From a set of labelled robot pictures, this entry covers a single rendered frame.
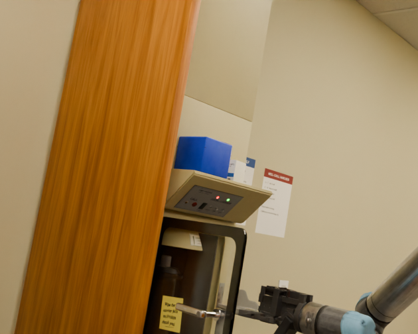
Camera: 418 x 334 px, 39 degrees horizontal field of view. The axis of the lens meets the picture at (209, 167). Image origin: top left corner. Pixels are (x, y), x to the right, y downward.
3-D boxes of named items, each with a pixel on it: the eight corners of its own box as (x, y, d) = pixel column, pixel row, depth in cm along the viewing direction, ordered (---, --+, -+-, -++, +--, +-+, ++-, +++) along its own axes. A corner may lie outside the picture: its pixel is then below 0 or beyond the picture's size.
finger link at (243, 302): (223, 285, 142) (261, 292, 140) (219, 310, 141) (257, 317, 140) (221, 286, 139) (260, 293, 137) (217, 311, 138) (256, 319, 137)
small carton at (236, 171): (217, 180, 158) (221, 158, 159) (227, 183, 162) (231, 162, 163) (233, 181, 155) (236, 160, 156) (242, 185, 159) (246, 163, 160)
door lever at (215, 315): (191, 313, 131) (193, 301, 131) (219, 322, 124) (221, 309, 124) (172, 311, 127) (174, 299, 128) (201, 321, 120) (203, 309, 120)
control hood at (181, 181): (154, 206, 147) (161, 167, 148) (236, 222, 170) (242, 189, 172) (186, 211, 139) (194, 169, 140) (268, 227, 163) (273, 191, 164)
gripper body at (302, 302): (277, 286, 144) (319, 295, 136) (271, 321, 143) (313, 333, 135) (258, 284, 139) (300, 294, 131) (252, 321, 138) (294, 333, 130)
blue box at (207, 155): (172, 169, 150) (178, 136, 151) (199, 177, 157) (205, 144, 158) (200, 171, 143) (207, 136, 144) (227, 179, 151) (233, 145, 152)
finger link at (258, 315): (239, 306, 141) (276, 313, 139) (239, 313, 140) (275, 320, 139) (238, 308, 136) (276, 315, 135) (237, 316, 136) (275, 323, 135)
